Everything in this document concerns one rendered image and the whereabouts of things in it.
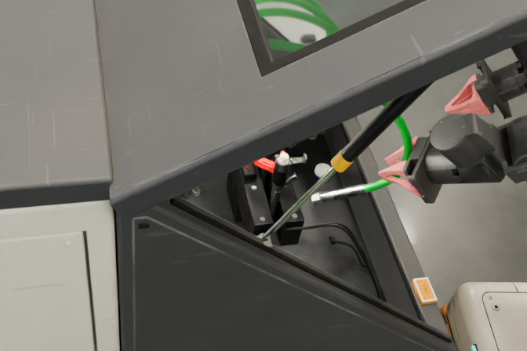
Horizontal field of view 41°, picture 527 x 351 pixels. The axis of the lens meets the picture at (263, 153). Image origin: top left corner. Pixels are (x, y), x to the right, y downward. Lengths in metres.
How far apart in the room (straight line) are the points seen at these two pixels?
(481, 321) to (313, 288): 1.31
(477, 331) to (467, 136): 1.29
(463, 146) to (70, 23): 0.53
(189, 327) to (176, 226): 0.23
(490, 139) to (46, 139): 0.58
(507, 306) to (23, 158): 1.78
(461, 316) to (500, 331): 0.12
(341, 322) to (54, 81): 0.54
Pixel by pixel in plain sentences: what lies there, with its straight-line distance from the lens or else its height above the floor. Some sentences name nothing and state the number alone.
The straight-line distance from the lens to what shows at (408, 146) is 1.12.
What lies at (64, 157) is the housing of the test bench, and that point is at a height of 1.50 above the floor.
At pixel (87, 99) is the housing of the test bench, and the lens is 0.79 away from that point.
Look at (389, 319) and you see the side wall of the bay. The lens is 1.12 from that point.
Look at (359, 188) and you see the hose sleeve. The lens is 1.20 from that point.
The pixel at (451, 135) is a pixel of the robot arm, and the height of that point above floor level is 1.39.
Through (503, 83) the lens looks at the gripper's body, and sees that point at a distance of 1.28.
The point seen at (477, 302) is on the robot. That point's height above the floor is 0.28.
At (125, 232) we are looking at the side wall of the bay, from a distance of 0.79.
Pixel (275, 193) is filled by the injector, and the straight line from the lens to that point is 1.35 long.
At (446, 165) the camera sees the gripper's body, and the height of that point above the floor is 1.31.
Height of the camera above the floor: 2.04
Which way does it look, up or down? 47 degrees down
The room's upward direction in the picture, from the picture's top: 11 degrees clockwise
